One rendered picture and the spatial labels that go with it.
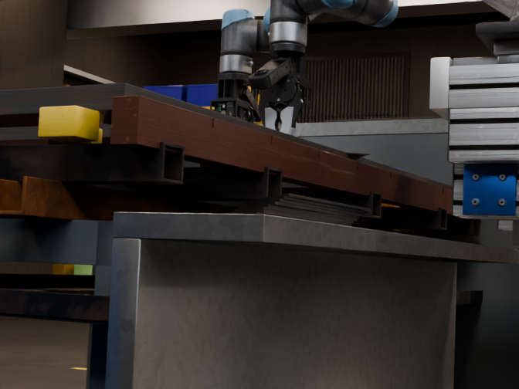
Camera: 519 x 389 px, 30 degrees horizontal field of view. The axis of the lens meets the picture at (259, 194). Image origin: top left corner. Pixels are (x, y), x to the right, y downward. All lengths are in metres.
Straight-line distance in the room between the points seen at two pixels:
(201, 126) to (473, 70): 0.56
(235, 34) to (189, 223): 1.20
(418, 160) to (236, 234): 1.72
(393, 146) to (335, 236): 1.57
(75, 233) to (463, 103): 0.71
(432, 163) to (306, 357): 1.28
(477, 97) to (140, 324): 0.79
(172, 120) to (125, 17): 9.53
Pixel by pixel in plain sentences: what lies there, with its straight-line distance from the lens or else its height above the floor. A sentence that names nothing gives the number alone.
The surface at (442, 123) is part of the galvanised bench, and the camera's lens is 2.74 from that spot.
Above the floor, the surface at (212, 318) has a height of 0.55.
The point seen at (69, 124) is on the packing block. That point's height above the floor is 0.79.
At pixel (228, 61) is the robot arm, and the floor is 1.09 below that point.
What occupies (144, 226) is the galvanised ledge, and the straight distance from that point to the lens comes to 1.13.
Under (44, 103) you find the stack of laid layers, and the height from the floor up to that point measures 0.83.
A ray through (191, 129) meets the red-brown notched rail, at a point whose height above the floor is 0.80.
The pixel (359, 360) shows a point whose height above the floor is 0.46.
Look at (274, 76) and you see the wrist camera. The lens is 1.85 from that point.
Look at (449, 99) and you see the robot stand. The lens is 1.69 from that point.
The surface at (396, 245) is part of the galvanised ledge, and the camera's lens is 1.44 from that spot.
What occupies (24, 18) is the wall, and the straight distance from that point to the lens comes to 9.93.
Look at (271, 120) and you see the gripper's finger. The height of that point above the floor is 0.91.
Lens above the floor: 0.63
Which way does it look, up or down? 4 degrees up
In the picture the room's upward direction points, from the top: 2 degrees clockwise
